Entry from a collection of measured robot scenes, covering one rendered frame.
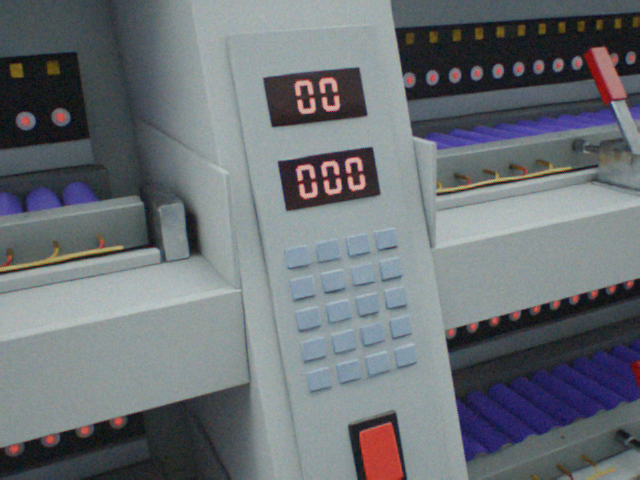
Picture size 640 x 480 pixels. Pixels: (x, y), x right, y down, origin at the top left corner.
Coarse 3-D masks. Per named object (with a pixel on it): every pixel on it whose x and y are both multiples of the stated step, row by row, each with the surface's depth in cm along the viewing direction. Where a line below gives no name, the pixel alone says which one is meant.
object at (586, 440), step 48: (624, 288) 61; (480, 336) 55; (528, 336) 57; (576, 336) 59; (624, 336) 58; (480, 384) 53; (528, 384) 53; (576, 384) 53; (624, 384) 52; (480, 432) 47; (528, 432) 47; (576, 432) 46; (624, 432) 46
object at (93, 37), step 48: (0, 0) 45; (48, 0) 46; (96, 0) 47; (432, 0) 57; (480, 0) 59; (528, 0) 61; (576, 0) 63; (624, 0) 65; (0, 48) 45; (48, 48) 46; (96, 48) 47; (96, 96) 47; (96, 144) 47
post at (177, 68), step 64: (128, 0) 41; (192, 0) 29; (256, 0) 30; (320, 0) 31; (384, 0) 33; (128, 64) 45; (192, 64) 31; (384, 64) 32; (192, 128) 33; (256, 256) 30; (256, 320) 30; (256, 384) 30; (448, 384) 34; (256, 448) 32; (448, 448) 33
